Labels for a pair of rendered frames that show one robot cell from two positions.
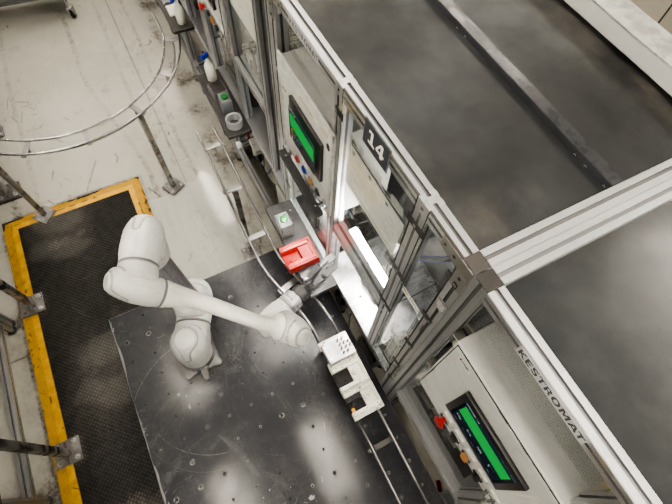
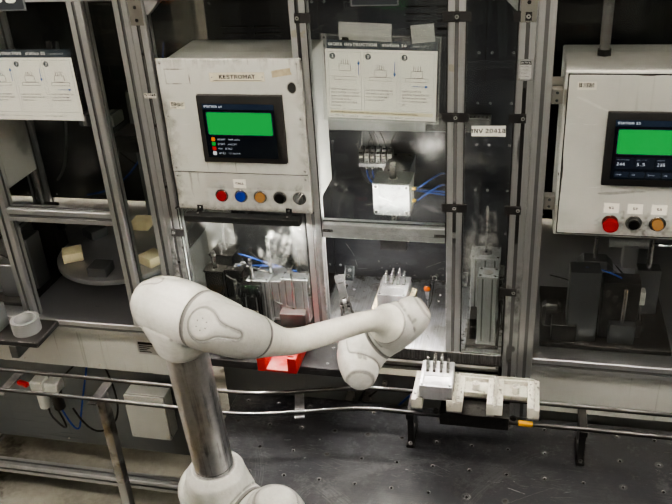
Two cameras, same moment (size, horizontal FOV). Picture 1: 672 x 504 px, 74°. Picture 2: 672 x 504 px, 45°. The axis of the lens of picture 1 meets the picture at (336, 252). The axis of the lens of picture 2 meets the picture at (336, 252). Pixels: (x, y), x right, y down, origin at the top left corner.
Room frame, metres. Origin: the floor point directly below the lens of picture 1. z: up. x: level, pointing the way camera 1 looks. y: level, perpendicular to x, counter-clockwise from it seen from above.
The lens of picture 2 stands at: (-0.67, 1.46, 2.39)
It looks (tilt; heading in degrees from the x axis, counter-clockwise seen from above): 28 degrees down; 316
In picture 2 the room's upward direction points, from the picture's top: 4 degrees counter-clockwise
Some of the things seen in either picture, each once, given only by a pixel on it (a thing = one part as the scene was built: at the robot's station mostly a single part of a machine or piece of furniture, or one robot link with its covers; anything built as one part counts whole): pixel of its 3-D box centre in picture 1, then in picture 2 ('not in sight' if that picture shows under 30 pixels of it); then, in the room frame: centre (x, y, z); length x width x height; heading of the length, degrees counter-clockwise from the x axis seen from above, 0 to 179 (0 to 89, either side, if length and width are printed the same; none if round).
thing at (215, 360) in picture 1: (199, 357); not in sight; (0.48, 0.60, 0.71); 0.22 x 0.18 x 0.06; 32
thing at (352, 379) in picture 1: (349, 375); (475, 400); (0.43, -0.11, 0.84); 0.36 x 0.14 x 0.10; 32
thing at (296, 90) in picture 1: (333, 129); (248, 124); (1.16, 0.05, 1.60); 0.42 x 0.29 x 0.46; 32
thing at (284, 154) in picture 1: (300, 180); (242, 215); (1.08, 0.17, 1.37); 0.36 x 0.04 x 0.04; 32
